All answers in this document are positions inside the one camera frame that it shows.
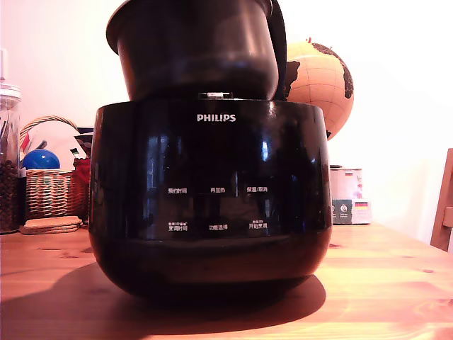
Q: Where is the wooden chair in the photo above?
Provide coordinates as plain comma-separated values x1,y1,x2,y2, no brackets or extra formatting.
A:
430,147,453,254

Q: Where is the cork globe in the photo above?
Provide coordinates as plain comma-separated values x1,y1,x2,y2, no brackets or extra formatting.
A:
285,37,355,142

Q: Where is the green and white carton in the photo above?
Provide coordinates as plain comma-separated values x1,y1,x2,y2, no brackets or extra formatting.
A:
331,197,372,226

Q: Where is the black Philips rice cooker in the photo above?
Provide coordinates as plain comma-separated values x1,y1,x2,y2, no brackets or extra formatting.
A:
88,98,334,302

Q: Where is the blue ball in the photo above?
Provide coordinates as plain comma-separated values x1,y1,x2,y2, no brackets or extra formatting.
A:
22,149,62,171

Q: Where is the black cooking pot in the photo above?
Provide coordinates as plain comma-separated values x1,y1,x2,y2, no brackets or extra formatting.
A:
105,0,281,102

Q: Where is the red knitted item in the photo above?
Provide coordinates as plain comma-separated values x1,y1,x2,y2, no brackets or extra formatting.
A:
71,157,93,219

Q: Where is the dotted patterned paper item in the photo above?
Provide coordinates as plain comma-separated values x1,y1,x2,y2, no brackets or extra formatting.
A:
73,127,95,160

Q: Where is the stack of cork coasters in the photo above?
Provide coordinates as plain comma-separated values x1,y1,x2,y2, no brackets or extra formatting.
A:
19,216,84,236

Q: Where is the woven wicker basket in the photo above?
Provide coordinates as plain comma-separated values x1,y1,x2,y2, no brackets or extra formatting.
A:
19,115,90,221

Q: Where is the glass jar of coffee beans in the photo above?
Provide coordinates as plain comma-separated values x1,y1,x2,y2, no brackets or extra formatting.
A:
0,49,23,235

